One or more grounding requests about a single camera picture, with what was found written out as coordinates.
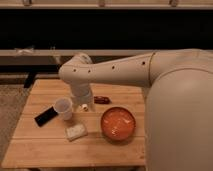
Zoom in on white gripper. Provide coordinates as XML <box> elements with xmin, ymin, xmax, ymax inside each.
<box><xmin>70</xmin><ymin>83</ymin><xmax>95</xmax><ymax>111</ymax></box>

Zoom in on black eraser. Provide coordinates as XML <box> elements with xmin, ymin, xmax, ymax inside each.
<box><xmin>34</xmin><ymin>107</ymin><xmax>58</xmax><ymax>127</ymax></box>

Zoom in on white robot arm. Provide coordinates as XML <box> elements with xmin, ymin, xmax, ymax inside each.
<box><xmin>59</xmin><ymin>49</ymin><xmax>213</xmax><ymax>171</ymax></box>

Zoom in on dark red wrapped snack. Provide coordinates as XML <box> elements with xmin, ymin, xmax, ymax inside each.
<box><xmin>94</xmin><ymin>96</ymin><xmax>111</xmax><ymax>104</ymax></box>

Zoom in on orange bowl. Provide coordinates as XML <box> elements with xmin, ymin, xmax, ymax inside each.
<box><xmin>101</xmin><ymin>107</ymin><xmax>136</xmax><ymax>141</ymax></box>

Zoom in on wooden table board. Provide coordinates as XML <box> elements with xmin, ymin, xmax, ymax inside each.
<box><xmin>2</xmin><ymin>79</ymin><xmax>144</xmax><ymax>168</ymax></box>

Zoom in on grey shelf rail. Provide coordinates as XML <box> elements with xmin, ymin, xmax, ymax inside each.
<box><xmin>0</xmin><ymin>49</ymin><xmax>149</xmax><ymax>65</ymax></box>

